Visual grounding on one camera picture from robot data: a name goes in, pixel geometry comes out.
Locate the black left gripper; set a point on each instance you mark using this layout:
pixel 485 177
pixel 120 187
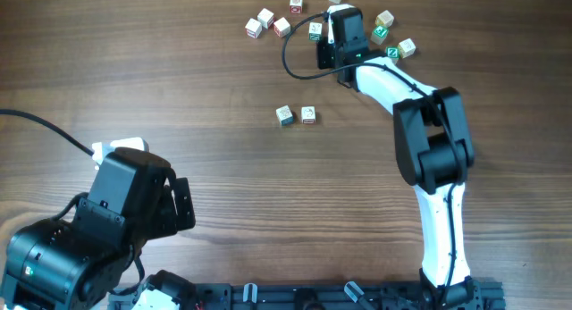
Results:
pixel 166 220

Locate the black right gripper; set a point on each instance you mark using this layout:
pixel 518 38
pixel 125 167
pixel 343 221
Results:
pixel 321 50

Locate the red number six block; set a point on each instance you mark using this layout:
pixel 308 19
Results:
pixel 308 115

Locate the blue number wooden block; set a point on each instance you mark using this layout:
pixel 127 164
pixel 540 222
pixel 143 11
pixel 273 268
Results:
pixel 284 115

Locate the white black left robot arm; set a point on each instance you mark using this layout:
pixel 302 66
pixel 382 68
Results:
pixel 49 265

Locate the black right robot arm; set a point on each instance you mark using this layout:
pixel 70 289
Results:
pixel 433 147

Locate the green letter wooden block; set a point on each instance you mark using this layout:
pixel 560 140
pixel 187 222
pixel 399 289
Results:
pixel 315 31

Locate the green letter Z block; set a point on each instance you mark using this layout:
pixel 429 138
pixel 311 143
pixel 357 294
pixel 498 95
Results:
pixel 393 53

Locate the yellow edged wooden block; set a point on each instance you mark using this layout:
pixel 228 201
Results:
pixel 384 19

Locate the yellow turtle wooden block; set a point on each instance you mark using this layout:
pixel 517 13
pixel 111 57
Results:
pixel 406 48

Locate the red letter Q block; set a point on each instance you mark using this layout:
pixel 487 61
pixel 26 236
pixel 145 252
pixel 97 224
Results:
pixel 296 6

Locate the wooden block animal drawing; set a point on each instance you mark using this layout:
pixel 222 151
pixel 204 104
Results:
pixel 281 27

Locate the red edged wooden block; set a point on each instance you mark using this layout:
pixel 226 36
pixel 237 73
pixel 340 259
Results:
pixel 266 18

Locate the wooden block letter Z side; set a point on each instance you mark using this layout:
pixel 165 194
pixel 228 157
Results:
pixel 253 28

